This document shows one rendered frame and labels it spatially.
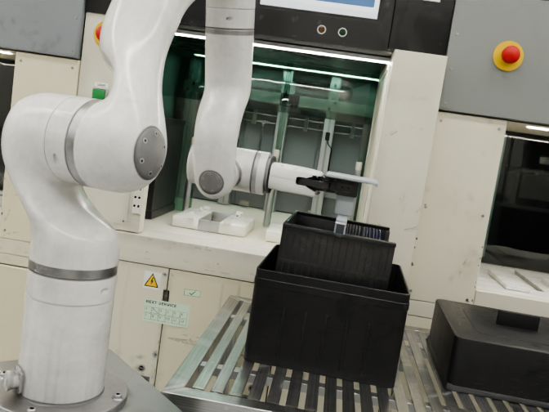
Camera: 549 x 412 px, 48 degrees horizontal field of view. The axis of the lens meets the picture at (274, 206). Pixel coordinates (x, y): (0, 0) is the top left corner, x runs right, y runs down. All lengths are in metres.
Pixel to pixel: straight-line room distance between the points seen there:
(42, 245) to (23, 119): 0.17
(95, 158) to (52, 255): 0.14
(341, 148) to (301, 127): 0.17
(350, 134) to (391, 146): 0.94
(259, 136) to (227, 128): 1.32
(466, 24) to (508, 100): 0.20
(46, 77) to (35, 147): 0.83
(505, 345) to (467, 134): 0.55
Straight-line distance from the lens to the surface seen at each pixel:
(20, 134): 0.88
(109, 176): 0.81
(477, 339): 1.20
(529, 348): 1.22
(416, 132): 1.47
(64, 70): 1.67
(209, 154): 1.11
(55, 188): 0.90
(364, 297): 1.10
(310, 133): 2.41
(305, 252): 1.12
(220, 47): 1.15
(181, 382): 1.04
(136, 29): 0.90
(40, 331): 0.89
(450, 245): 1.55
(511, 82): 1.56
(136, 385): 1.01
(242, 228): 1.74
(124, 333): 1.68
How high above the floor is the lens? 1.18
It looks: 7 degrees down
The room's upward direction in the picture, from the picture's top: 8 degrees clockwise
